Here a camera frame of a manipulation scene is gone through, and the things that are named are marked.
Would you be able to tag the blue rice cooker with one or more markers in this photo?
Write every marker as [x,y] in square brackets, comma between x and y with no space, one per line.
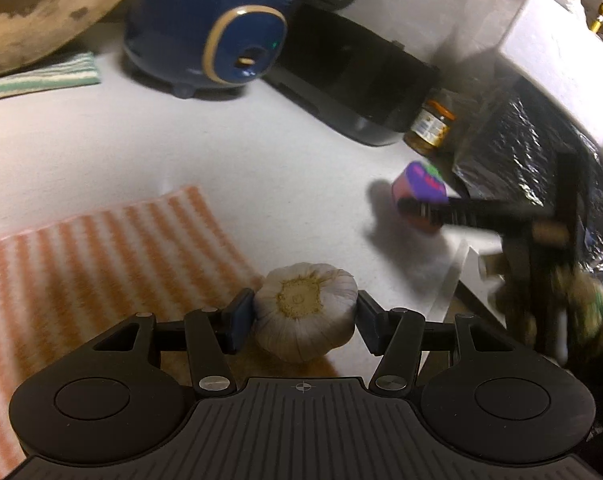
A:
[191,20]

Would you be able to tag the round wooden cutting board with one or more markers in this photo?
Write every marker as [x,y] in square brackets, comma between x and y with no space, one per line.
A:
[31,10]

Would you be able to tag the white foam box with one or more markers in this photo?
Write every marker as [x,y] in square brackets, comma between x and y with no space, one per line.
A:
[556,50]

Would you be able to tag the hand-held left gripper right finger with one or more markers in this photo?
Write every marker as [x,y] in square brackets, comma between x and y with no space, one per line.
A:
[371,322]

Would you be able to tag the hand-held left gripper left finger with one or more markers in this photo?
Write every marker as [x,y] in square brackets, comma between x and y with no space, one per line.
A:
[239,320]

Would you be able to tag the glass jar with orange lid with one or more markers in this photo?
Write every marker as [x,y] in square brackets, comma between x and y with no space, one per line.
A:
[429,130]

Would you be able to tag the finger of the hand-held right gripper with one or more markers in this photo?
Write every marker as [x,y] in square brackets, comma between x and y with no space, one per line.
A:
[471,210]

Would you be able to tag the black rice cooker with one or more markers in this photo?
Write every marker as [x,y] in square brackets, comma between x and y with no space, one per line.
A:
[361,80]

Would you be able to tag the pink striped cloth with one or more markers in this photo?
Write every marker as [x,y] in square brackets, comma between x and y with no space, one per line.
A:
[106,270]

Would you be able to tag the green striped cloth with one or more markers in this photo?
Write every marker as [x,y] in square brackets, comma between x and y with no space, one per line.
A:
[41,77]

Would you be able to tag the small purple pink cup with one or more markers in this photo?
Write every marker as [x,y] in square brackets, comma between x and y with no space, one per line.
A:
[421,180]

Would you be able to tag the white garlic bulb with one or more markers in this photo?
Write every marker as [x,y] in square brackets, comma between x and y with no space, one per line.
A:
[306,320]

